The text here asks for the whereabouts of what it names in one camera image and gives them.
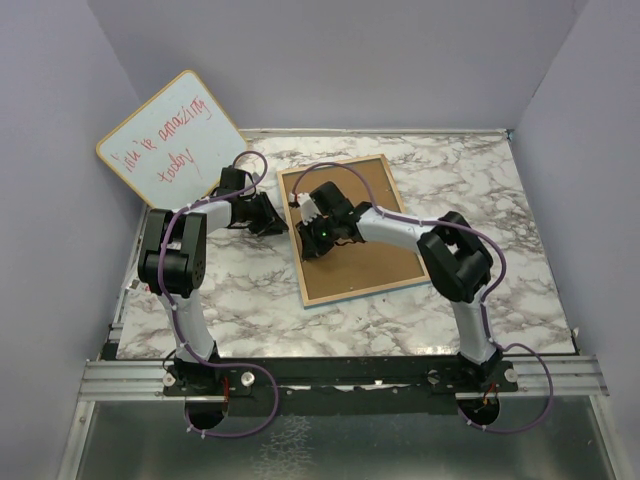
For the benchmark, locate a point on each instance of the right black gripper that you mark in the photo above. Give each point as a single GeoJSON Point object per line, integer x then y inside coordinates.
{"type": "Point", "coordinates": [310, 248]}

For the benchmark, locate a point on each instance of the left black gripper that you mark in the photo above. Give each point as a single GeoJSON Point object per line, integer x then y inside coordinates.
{"type": "Point", "coordinates": [270, 221]}

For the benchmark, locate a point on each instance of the brown cardboard backing board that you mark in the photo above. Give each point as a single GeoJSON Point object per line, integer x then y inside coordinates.
{"type": "Point", "coordinates": [380, 260]}

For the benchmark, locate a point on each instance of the blue wooden photo frame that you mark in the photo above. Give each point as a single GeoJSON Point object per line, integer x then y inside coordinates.
{"type": "Point", "coordinates": [360, 290]}

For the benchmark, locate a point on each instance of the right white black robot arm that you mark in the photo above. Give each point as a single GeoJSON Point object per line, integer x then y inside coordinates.
{"type": "Point", "coordinates": [457, 262]}

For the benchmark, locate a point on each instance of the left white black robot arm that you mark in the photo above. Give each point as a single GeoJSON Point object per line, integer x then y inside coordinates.
{"type": "Point", "coordinates": [172, 259]}

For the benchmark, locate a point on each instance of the small whiteboard with red writing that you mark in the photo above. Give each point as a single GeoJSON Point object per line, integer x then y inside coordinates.
{"type": "Point", "coordinates": [172, 149]}

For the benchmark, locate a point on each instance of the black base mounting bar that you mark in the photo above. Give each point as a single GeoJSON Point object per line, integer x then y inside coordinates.
{"type": "Point", "coordinates": [328, 386]}

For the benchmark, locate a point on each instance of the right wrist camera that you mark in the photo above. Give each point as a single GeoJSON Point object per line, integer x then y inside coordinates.
{"type": "Point", "coordinates": [305, 204]}

